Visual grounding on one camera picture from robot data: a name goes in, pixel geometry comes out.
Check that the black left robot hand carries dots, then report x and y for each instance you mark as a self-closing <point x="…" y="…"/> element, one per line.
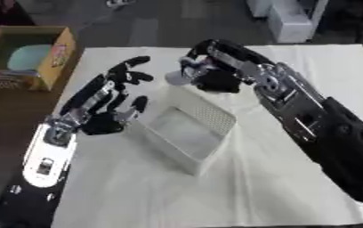
<point x="102" y="123"/>

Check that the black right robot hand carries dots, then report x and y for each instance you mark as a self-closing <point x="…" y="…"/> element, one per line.
<point x="222" y="80"/>

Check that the small white cup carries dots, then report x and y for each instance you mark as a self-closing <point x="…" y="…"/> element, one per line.
<point x="177" y="77"/>

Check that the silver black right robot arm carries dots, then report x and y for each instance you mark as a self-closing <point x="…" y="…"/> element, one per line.
<point x="319" y="124"/>

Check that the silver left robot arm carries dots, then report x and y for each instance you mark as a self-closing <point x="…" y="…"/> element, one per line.
<point x="40" y="166"/>

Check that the tan cardboard box green inside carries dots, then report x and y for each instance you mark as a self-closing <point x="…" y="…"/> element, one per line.
<point x="26" y="56"/>

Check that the white perforated plastic basket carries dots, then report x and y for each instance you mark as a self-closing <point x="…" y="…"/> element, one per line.
<point x="185" y="130"/>

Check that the white cabinet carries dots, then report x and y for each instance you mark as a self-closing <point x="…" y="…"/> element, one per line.
<point x="293" y="19"/>

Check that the pale blue bowl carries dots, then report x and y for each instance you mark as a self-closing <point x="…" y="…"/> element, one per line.
<point x="28" y="57"/>

